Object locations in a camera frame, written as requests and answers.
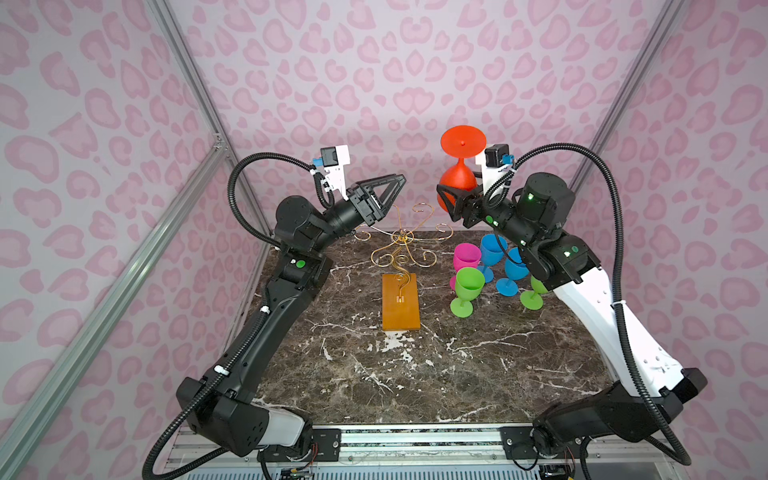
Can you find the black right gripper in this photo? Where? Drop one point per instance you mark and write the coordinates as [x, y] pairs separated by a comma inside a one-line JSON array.
[[477, 201]]

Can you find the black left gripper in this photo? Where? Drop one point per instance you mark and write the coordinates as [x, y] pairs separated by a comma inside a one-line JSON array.
[[367, 210]]

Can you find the magenta wine glass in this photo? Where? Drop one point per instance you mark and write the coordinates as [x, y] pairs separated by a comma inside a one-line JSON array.
[[466, 255]]

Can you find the red wine glass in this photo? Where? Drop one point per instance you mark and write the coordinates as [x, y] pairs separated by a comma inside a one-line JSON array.
[[462, 142]]

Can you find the blue wine glass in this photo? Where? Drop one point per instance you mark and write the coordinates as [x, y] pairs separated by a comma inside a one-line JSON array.
[[514, 270], [493, 250]]

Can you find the green wine glass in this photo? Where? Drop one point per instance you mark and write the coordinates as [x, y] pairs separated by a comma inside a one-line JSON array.
[[468, 286], [533, 299]]

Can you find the blue front wine glass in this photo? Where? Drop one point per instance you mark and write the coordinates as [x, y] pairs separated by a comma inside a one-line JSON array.
[[514, 270]]

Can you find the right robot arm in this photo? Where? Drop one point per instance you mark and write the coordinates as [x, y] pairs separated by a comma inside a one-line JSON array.
[[651, 387]]

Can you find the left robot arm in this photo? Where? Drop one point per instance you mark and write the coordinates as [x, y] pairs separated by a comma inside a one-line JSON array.
[[220, 406]]

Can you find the orange wooden rack base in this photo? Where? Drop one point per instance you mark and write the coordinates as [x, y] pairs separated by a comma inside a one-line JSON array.
[[400, 302]]

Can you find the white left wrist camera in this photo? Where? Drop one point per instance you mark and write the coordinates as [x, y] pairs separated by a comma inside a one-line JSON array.
[[332, 162]]

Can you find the gold wire glass rack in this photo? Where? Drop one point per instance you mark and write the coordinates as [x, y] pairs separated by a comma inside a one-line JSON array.
[[405, 247]]

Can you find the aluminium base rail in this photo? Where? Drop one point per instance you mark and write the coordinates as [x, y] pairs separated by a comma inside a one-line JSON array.
[[471, 451]]

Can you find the aluminium frame post left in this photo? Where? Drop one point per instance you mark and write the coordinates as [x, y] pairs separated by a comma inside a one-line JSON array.
[[180, 50]]

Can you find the aluminium frame post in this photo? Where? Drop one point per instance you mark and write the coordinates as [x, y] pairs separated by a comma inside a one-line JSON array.
[[180, 50], [628, 44]]

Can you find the aluminium frame post right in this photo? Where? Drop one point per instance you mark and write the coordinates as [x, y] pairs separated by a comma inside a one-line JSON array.
[[628, 44]]

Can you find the aluminium diagonal frame bar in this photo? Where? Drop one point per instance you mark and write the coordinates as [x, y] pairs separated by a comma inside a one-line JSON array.
[[39, 413]]

